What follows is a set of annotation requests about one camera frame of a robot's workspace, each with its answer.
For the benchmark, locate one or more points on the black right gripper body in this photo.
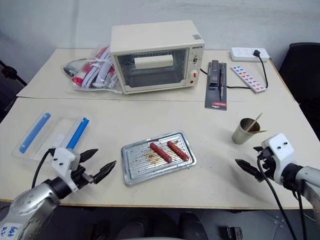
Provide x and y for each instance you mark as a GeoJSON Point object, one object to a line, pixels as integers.
{"type": "Point", "coordinates": [267, 167]}

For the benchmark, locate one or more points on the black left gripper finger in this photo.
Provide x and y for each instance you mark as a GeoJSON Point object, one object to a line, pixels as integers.
{"type": "Point", "coordinates": [105, 171]}
{"type": "Point", "coordinates": [88, 155]}

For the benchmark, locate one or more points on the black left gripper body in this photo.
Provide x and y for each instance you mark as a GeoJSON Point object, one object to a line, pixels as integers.
{"type": "Point", "coordinates": [80, 177]}

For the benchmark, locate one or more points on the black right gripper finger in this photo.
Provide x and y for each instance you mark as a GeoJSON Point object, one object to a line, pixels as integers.
{"type": "Point", "coordinates": [258, 148]}
{"type": "Point", "coordinates": [248, 168]}

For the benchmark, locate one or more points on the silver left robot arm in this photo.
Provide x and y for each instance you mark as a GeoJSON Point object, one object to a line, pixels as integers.
{"type": "Point", "coordinates": [32, 200]}

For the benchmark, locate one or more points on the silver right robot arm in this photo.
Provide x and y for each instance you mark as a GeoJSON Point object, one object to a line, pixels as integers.
{"type": "Point", "coordinates": [308, 182]}

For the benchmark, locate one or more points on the wooden toothpick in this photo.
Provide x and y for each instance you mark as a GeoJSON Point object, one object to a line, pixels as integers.
{"type": "Point", "coordinates": [256, 120]}
{"type": "Point", "coordinates": [261, 131]}

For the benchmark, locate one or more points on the metal cup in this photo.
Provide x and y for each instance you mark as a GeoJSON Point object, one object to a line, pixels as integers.
{"type": "Point", "coordinates": [242, 135]}

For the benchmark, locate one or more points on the blue plastic strip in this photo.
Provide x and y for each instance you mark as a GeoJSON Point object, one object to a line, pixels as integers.
{"type": "Point", "coordinates": [77, 133]}
{"type": "Point", "coordinates": [35, 132]}

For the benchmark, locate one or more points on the silver ribbed baking tray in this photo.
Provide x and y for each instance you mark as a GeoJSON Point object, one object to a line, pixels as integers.
{"type": "Point", "coordinates": [140, 172]}

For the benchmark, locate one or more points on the clear plastic box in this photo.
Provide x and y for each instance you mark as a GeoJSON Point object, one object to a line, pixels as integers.
{"type": "Point", "coordinates": [57, 130]}

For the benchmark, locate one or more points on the red sausage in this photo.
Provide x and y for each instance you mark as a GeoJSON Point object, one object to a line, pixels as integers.
{"type": "Point", "coordinates": [178, 150]}
{"type": "Point", "coordinates": [161, 153]}

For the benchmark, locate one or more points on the small black ribbed block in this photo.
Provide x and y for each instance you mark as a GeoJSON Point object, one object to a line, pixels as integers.
{"type": "Point", "coordinates": [235, 233]}

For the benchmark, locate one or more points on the white card with coloured stickers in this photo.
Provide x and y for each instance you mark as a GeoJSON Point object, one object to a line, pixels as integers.
{"type": "Point", "coordinates": [247, 77]}

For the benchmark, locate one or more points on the black pen-shaped tool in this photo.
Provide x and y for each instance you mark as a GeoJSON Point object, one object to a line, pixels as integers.
{"type": "Point", "coordinates": [221, 82]}

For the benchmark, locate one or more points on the dark rounded shape under table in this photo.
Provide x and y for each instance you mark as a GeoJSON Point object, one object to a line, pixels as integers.
{"type": "Point", "coordinates": [190, 225]}

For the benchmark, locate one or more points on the black chair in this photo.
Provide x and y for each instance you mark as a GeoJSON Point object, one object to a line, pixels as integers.
{"type": "Point", "coordinates": [302, 75]}

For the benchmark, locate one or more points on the clear bag of red-white packets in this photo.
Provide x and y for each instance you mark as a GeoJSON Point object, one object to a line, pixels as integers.
{"type": "Point", "coordinates": [100, 67]}

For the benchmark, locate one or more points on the grey foil pouch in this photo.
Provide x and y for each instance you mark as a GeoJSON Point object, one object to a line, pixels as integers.
{"type": "Point", "coordinates": [72, 67]}

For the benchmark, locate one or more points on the white power strip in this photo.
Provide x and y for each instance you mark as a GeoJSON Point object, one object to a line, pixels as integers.
{"type": "Point", "coordinates": [243, 53]}

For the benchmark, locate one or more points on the black equipment beside table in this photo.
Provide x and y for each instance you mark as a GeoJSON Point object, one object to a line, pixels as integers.
{"type": "Point", "coordinates": [10, 85]}

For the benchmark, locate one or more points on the cream toaster oven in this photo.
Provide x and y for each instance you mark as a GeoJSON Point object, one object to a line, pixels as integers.
{"type": "Point", "coordinates": [152, 42]}

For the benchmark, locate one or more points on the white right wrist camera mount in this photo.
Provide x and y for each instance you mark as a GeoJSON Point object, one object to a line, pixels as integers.
{"type": "Point", "coordinates": [281, 150]}

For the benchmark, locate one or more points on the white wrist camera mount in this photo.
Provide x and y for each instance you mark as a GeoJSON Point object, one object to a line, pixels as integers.
{"type": "Point", "coordinates": [62, 157]}
{"type": "Point", "coordinates": [281, 150]}

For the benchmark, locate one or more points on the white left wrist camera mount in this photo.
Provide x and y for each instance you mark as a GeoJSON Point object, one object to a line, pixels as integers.
{"type": "Point", "coordinates": [62, 157]}

